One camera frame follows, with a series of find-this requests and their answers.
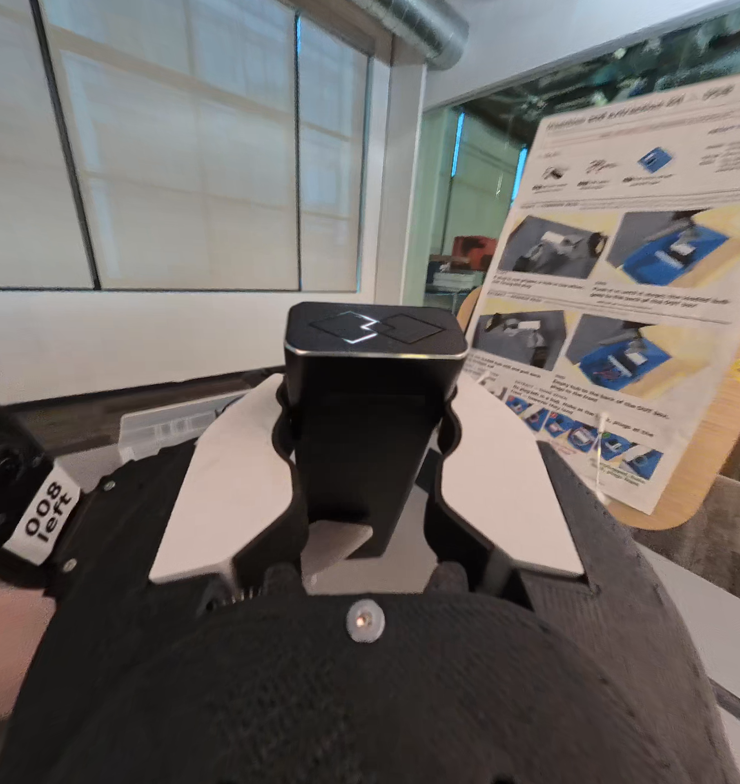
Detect clear plastic storage bin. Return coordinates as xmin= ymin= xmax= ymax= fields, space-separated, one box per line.
xmin=119 ymin=392 xmax=248 ymax=465

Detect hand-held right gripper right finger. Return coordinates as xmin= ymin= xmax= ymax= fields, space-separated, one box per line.
xmin=422 ymin=374 xmax=588 ymax=590

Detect silver ventilation duct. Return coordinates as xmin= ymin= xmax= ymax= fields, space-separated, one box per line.
xmin=352 ymin=0 xmax=470 ymax=69

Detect red box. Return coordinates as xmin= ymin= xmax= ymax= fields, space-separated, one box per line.
xmin=451 ymin=234 xmax=501 ymax=272

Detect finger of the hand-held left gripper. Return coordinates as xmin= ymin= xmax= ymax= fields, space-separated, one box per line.
xmin=301 ymin=522 xmax=376 ymax=588

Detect wooden display board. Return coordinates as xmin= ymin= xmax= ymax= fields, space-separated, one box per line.
xmin=456 ymin=287 xmax=740 ymax=532

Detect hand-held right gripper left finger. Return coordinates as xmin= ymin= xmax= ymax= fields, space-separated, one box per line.
xmin=148 ymin=372 xmax=312 ymax=589

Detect person's left forearm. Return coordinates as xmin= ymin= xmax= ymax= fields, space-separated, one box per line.
xmin=0 ymin=585 xmax=58 ymax=730

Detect black USB hub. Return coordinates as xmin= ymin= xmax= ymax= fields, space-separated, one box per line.
xmin=283 ymin=301 xmax=470 ymax=559

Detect window with white blind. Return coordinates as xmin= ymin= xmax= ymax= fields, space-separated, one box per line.
xmin=0 ymin=0 xmax=374 ymax=294

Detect printed instruction sheet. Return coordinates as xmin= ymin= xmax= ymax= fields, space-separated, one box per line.
xmin=461 ymin=72 xmax=740 ymax=517

